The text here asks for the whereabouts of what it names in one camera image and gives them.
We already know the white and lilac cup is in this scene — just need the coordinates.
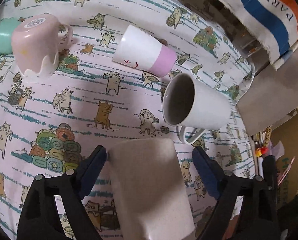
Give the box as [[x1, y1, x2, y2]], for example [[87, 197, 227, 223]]
[[113, 25, 176, 77]]

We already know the cat print bed sheet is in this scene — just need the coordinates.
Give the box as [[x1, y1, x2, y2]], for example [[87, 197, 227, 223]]
[[0, 0, 255, 239]]

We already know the mint green cup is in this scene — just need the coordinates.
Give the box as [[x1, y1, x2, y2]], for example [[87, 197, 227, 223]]
[[0, 18, 21, 54]]

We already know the white mug with handle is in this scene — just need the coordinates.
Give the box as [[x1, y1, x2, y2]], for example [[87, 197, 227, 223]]
[[162, 73, 231, 145]]

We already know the beige speckled cup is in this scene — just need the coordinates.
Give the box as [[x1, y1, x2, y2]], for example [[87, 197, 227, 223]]
[[108, 138, 195, 239]]

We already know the striped Paris cloth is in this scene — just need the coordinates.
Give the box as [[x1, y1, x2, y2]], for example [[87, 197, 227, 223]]
[[219, 0, 298, 70]]

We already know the pink cup with white base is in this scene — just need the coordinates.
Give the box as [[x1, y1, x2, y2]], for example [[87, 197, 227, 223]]
[[11, 14, 73, 83]]

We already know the wooden shelf side panel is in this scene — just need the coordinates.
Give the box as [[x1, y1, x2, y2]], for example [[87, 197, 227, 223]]
[[237, 48, 298, 135]]

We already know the yellow red toy figure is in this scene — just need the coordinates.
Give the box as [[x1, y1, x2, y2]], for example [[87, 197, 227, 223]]
[[255, 147, 269, 157]]

